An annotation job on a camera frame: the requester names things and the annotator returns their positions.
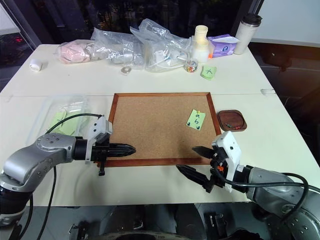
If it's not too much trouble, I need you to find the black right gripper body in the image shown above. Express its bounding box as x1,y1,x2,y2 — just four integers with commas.
204,146,228,194

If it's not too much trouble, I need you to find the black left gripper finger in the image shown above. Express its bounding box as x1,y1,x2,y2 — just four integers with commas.
108,149,137,159
108,142,137,152

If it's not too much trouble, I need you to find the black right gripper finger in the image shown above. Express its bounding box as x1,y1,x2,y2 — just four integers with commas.
191,145,215,160
175,164,210,188

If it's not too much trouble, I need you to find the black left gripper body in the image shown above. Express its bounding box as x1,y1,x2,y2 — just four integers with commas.
91,133,111,177

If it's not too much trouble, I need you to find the green note with handwriting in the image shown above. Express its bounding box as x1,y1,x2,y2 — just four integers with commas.
185,108,207,131

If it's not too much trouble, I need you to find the light green paper sheet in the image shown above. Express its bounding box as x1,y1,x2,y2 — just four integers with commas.
57,119,81,136
48,111,68,129

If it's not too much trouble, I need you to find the green sticky note pad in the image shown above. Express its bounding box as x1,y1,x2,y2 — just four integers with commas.
200,65,218,81

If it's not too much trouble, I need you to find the small jar of pushpins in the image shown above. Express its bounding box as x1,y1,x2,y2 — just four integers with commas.
184,59,199,74

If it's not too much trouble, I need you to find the brown wooden coaster tray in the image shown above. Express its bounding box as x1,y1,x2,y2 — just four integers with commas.
216,108,249,132

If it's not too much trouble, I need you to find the clear plastic bag with notes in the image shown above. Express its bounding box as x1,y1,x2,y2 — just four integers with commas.
34,93,91,138

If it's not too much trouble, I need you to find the clear crumpled plastic bag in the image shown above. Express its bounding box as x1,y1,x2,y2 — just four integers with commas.
90,27,146,69

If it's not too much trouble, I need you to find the plastic bag with pink contents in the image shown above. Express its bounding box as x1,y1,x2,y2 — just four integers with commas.
54,39,97,65

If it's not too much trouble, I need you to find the purple tissue pack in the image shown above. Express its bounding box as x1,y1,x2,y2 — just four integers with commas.
207,35,240,59

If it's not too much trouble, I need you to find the white travel mug black lid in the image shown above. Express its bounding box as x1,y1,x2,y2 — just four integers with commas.
233,14,263,56

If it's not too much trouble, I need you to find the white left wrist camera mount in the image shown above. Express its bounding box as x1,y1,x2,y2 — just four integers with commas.
84,117,114,166

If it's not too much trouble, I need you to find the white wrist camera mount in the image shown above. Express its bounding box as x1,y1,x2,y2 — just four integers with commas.
211,130,245,194
84,117,114,166

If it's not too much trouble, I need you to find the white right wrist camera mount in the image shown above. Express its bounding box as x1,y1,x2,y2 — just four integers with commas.
211,130,245,194

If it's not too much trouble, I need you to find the cork board with wooden frame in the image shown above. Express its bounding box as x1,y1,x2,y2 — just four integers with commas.
104,92,222,168

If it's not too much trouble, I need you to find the clear plastic bag with cables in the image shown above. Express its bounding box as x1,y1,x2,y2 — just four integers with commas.
129,19,194,74

